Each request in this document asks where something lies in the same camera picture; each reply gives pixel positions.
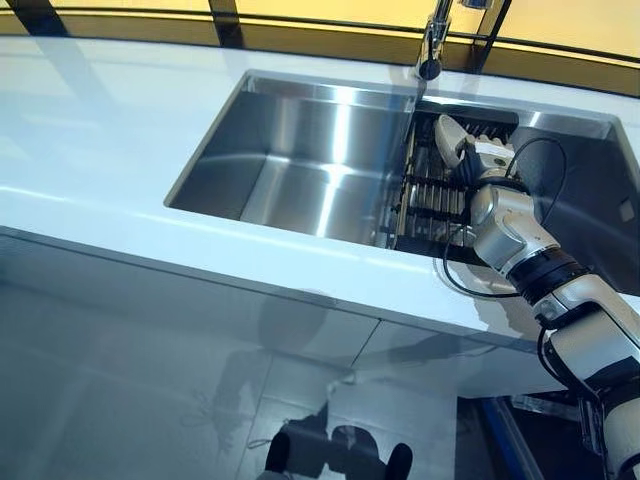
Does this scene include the dishwasher with open door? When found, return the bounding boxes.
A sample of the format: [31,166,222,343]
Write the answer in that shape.
[457,392,609,480]

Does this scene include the black dish drying rack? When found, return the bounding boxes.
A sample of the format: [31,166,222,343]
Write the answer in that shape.
[384,99,521,262]

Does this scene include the white cabinet door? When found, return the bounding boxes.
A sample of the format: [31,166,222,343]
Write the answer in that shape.
[0,234,381,374]
[349,319,566,401]

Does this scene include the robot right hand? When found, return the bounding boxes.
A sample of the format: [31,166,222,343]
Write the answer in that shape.
[451,140,517,182]

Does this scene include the stainless steel sink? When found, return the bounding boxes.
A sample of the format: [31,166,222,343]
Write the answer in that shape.
[163,68,640,281]

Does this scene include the robot right leg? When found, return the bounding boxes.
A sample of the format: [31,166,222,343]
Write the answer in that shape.
[388,441,415,480]

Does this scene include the chrome gooseneck faucet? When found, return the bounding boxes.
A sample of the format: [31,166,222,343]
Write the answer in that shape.
[412,0,496,81]

